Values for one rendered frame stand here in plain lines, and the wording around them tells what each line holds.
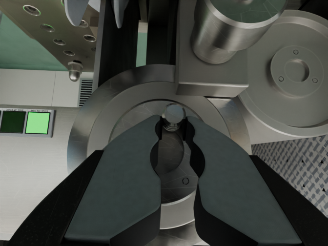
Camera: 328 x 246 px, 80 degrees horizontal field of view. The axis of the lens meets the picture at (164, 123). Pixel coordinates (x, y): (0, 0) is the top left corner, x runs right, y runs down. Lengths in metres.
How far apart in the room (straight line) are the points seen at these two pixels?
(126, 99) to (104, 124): 0.03
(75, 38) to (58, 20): 0.05
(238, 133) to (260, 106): 0.04
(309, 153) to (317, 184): 0.04
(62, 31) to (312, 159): 0.45
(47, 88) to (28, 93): 0.28
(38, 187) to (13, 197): 0.06
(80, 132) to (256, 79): 0.16
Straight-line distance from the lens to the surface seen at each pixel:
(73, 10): 0.21
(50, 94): 3.35
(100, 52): 0.20
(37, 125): 0.57
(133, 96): 0.16
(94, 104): 0.17
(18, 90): 3.61
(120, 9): 0.20
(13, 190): 0.60
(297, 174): 0.31
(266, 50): 0.22
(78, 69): 0.56
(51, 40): 0.49
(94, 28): 0.38
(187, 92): 0.15
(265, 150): 0.38
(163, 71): 0.17
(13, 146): 0.60
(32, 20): 0.45
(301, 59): 0.22
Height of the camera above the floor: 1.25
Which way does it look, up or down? 9 degrees down
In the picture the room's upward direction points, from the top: 178 degrees counter-clockwise
